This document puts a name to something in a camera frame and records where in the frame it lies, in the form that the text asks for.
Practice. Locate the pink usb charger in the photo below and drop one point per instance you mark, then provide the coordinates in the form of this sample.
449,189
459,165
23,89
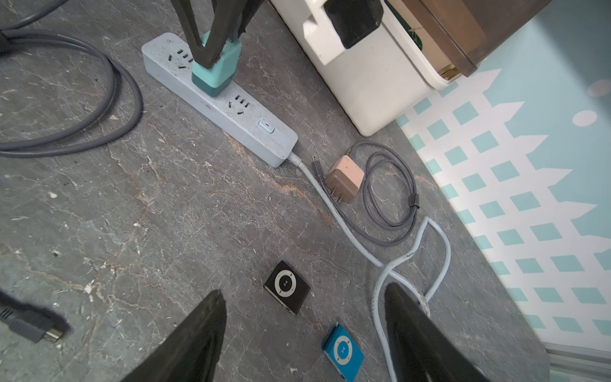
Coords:
344,179

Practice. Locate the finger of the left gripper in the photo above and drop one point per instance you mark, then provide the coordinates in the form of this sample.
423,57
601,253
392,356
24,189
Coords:
184,11

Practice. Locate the black mp3 player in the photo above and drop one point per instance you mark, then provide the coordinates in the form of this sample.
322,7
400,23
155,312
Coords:
287,287

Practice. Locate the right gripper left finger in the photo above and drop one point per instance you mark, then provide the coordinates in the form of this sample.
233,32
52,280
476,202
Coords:
193,349

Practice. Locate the grey power strip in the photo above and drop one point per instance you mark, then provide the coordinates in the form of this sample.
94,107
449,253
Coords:
168,59

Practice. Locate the blue mp3 player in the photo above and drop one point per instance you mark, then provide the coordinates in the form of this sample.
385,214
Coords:
343,352

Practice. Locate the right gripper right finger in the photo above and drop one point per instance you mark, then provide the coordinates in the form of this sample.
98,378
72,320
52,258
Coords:
419,350

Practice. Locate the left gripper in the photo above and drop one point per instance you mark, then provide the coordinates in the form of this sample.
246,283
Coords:
353,21

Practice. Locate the white box brown lid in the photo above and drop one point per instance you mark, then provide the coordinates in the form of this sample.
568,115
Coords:
419,47

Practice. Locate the teal usb charger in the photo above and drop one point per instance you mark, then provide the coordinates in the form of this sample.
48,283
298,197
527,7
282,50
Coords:
214,80

